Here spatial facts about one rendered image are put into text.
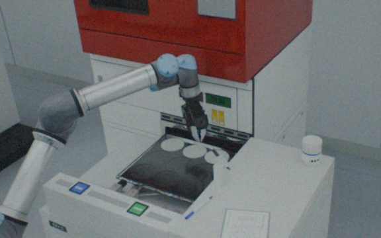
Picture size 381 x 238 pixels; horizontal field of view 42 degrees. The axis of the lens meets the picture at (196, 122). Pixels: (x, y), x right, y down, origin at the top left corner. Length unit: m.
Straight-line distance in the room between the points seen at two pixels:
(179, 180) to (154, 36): 0.58
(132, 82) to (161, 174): 0.47
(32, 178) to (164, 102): 0.74
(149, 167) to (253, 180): 0.45
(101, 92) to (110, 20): 0.57
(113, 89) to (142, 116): 0.70
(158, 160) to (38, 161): 0.54
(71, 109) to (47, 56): 3.41
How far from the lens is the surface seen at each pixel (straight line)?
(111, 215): 1.75
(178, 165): 2.00
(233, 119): 2.04
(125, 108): 2.36
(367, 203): 3.30
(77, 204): 1.84
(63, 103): 1.62
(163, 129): 2.26
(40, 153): 1.73
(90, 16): 2.20
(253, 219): 1.64
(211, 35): 1.87
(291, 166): 1.87
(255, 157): 1.92
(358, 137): 3.65
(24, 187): 1.72
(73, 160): 3.81
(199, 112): 1.87
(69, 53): 4.77
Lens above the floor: 2.05
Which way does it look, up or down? 30 degrees down
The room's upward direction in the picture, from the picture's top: 4 degrees counter-clockwise
